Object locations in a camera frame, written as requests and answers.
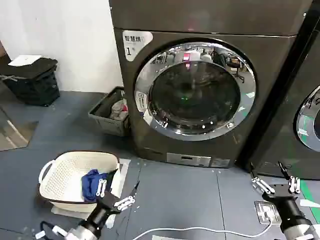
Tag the crumpled grey and red clothes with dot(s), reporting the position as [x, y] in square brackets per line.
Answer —
[120, 108]

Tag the black storage crate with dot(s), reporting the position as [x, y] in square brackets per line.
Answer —
[32, 85]

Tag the steel floor socket plate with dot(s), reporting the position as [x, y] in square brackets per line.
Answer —
[268, 212]

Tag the grey plastic crate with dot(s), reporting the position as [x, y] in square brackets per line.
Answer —
[105, 122]

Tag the white flat board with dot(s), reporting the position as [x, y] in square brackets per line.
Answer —
[25, 60]

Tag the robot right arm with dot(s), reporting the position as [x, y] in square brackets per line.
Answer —
[298, 232]

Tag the blue cloth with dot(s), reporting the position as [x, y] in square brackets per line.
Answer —
[91, 182]

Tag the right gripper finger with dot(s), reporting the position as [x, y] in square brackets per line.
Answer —
[262, 184]
[294, 185]

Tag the grey glossy floor panel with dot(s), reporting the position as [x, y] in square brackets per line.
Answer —
[12, 130]

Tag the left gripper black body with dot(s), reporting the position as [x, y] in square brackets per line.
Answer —
[105, 205]

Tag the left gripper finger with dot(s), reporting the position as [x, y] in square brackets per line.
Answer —
[101, 187]
[125, 202]

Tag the chrome-rimmed round dryer door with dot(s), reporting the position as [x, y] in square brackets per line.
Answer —
[310, 120]

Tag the grey dryer numbered one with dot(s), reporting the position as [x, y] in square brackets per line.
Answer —
[200, 25]

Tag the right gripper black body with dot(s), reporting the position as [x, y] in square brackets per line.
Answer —
[287, 202]

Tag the grey dryer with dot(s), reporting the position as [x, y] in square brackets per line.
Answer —
[285, 80]

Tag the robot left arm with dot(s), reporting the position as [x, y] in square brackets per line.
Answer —
[78, 231]

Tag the white plastic laundry basket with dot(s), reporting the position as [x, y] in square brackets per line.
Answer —
[65, 175]

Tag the round glass dryer door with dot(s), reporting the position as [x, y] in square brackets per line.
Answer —
[195, 100]

